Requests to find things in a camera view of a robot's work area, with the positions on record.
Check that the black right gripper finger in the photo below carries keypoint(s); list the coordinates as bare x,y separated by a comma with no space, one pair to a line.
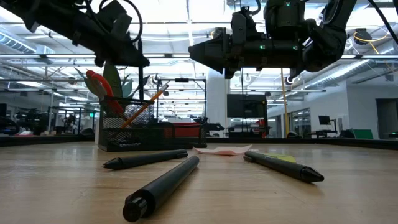
211,53

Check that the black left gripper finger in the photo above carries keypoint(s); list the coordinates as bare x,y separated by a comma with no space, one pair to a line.
124,59

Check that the black pen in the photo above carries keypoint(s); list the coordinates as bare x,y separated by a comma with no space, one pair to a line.
146,158
140,84
161,186
286,168

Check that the yellow pencil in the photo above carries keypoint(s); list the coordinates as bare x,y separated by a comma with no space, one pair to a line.
143,107

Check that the pink sticky note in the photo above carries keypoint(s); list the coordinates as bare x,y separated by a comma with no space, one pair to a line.
224,150

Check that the black background robot arm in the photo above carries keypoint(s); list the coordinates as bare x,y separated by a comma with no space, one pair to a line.
214,127

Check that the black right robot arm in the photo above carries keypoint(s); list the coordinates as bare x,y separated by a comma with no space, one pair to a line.
326,40

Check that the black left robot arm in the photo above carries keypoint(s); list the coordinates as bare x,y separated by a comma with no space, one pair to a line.
46,18

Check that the black mesh desk organizer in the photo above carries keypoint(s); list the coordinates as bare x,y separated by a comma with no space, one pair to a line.
149,138

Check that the snake plant in white pot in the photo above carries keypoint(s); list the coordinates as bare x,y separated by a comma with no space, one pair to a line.
113,77

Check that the long ceiling light strip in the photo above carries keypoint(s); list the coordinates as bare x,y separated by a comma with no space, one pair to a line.
168,56

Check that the large black monitor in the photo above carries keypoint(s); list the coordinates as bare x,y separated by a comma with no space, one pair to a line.
245,105

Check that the background robot workstation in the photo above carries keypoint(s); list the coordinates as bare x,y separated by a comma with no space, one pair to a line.
74,123

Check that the red crate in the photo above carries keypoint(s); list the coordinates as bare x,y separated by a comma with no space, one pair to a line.
186,130

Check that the small desk monitor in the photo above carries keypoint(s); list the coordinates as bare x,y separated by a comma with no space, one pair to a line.
324,120

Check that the green chair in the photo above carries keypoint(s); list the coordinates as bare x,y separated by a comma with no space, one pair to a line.
363,134

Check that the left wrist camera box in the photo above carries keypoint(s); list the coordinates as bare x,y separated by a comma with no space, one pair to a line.
113,18

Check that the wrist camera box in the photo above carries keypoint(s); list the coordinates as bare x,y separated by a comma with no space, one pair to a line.
239,25
113,18

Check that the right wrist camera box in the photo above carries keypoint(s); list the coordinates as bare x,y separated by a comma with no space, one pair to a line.
239,25

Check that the black background rig frame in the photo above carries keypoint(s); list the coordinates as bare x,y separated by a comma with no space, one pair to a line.
182,80

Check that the silver ventilation duct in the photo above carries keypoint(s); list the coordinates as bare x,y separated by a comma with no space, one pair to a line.
357,70

